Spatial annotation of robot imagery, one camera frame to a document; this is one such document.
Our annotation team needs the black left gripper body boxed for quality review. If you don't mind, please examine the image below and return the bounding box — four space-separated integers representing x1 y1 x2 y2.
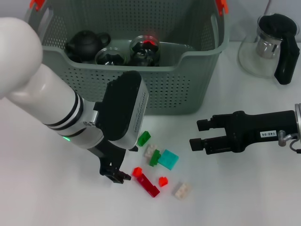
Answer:
87 138 128 171

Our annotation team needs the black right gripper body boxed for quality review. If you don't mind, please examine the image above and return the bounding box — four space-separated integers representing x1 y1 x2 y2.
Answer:
224 110 298 154

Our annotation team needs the glass jar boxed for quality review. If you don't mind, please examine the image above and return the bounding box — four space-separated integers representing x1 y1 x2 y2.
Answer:
95 47 127 66
129 35 162 67

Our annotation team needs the grey perforated plastic storage bin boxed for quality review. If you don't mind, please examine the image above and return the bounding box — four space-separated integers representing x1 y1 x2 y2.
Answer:
24 0 230 116

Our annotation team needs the dark red long brick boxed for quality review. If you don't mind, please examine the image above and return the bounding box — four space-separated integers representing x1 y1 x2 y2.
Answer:
136 173 161 198

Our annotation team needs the green toy brick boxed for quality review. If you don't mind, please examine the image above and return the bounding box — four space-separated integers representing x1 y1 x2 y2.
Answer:
135 130 151 147
149 149 162 167

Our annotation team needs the small white toy brick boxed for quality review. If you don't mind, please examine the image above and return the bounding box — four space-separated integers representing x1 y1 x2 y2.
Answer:
143 144 158 158

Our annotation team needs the teal square toy brick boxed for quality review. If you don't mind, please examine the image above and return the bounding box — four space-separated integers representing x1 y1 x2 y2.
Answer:
158 149 179 170

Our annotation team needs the translucent white toy brick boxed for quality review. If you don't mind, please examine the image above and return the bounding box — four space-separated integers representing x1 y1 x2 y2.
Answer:
173 181 192 201

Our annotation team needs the black clay teapot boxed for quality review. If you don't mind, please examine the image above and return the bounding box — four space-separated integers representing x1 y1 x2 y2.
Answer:
64 30 111 63

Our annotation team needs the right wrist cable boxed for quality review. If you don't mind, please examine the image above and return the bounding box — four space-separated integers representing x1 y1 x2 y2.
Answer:
290 138 301 153

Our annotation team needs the glass pitcher black handle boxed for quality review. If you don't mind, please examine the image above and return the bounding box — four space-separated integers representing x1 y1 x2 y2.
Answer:
238 13 301 85

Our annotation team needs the orange bin handle clip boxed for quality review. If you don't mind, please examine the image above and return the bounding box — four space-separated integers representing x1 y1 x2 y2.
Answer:
29 0 45 11
215 0 229 16

